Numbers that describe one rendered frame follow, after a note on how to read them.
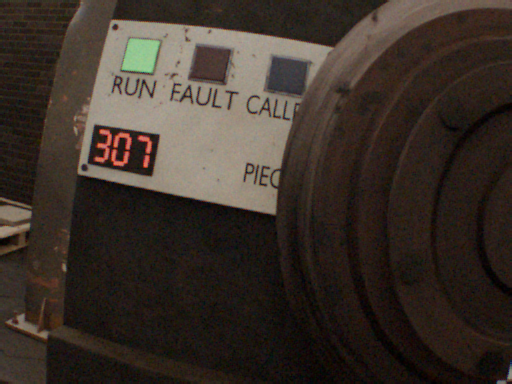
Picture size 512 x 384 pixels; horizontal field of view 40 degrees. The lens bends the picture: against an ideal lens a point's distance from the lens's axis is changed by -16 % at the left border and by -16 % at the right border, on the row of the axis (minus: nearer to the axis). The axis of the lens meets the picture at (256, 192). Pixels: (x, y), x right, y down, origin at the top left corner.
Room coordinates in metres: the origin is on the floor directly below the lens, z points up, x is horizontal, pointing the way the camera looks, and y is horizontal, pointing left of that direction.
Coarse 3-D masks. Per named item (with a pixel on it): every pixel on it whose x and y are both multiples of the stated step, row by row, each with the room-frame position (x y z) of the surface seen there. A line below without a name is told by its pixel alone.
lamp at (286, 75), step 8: (272, 64) 0.82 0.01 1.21; (280, 64) 0.82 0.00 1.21; (288, 64) 0.82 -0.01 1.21; (296, 64) 0.82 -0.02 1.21; (304, 64) 0.82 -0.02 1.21; (272, 72) 0.82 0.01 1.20; (280, 72) 0.82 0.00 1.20; (288, 72) 0.82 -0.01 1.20; (296, 72) 0.82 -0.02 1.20; (304, 72) 0.82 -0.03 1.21; (272, 80) 0.82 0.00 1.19; (280, 80) 0.82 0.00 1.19; (288, 80) 0.82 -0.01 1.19; (296, 80) 0.82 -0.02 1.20; (272, 88) 0.82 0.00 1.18; (280, 88) 0.82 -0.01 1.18; (288, 88) 0.82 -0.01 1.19; (296, 88) 0.82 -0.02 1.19
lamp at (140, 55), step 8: (136, 40) 0.84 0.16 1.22; (144, 40) 0.84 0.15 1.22; (128, 48) 0.84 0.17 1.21; (136, 48) 0.84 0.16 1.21; (144, 48) 0.84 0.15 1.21; (152, 48) 0.84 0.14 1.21; (128, 56) 0.84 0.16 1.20; (136, 56) 0.84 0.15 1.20; (144, 56) 0.84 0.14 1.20; (152, 56) 0.84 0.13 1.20; (128, 64) 0.84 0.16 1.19; (136, 64) 0.84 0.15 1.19; (144, 64) 0.84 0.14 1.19; (152, 64) 0.84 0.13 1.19
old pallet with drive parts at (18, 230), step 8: (0, 224) 5.17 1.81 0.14; (24, 224) 5.42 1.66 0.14; (0, 232) 4.87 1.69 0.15; (8, 232) 4.95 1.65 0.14; (16, 232) 5.08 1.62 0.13; (24, 232) 5.26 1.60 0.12; (8, 240) 5.15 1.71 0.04; (16, 240) 5.15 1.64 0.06; (24, 240) 5.28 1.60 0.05; (0, 248) 4.91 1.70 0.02; (8, 248) 4.99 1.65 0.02; (16, 248) 5.11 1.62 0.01
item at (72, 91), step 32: (96, 0) 3.38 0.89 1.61; (96, 32) 3.37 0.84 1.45; (64, 64) 3.39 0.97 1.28; (96, 64) 3.37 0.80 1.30; (64, 96) 3.39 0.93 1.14; (64, 128) 3.38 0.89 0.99; (64, 160) 3.38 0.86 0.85; (64, 192) 3.37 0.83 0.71; (32, 224) 3.40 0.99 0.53; (64, 224) 3.36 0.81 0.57; (32, 256) 3.39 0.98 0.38; (64, 256) 3.35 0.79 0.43; (32, 288) 3.39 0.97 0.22; (64, 288) 3.36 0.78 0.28; (32, 320) 3.39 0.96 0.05
